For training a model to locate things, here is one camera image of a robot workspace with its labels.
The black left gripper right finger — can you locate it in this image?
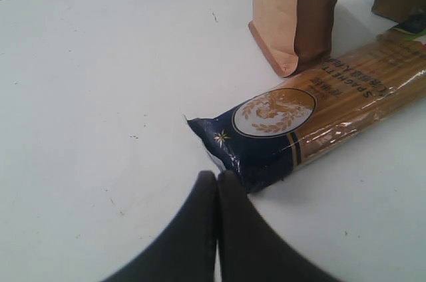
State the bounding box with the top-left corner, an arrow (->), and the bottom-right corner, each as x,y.
217,171 -> 331,281

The brown coffee pouch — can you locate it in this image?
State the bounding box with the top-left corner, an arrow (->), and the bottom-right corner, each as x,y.
248,0 -> 337,77

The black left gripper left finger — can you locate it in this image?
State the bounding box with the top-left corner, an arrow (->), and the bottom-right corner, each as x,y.
105,171 -> 218,281

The spaghetti pasta package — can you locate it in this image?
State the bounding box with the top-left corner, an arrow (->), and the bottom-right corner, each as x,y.
188,28 -> 425,193

